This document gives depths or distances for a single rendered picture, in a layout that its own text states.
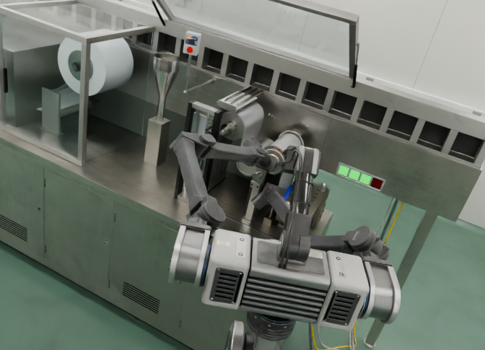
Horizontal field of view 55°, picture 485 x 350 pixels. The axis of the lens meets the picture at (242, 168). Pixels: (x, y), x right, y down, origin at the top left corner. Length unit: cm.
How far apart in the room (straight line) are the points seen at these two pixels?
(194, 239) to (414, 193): 152
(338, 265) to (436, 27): 361
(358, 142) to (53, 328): 199
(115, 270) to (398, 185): 161
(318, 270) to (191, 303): 147
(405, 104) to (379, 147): 25
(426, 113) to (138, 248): 160
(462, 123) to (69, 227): 215
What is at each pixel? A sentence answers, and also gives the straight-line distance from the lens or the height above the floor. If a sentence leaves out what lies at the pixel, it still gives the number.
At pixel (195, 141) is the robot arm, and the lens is 162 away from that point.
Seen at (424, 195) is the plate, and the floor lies 121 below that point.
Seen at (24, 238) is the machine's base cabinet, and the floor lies 23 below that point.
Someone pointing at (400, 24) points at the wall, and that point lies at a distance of 465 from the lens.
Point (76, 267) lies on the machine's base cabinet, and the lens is 300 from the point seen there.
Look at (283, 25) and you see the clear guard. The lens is 221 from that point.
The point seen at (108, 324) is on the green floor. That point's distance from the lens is 300.
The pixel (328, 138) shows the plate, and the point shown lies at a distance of 247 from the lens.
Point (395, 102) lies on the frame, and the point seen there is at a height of 162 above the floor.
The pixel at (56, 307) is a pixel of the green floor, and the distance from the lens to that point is 310.
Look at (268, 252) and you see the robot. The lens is 118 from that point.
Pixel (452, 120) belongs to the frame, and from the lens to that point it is 235.
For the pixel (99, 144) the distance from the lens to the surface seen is 271.
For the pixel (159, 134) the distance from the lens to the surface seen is 260.
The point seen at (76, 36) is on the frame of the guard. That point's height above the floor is 159.
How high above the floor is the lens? 224
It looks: 28 degrees down
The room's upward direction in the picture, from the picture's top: 13 degrees clockwise
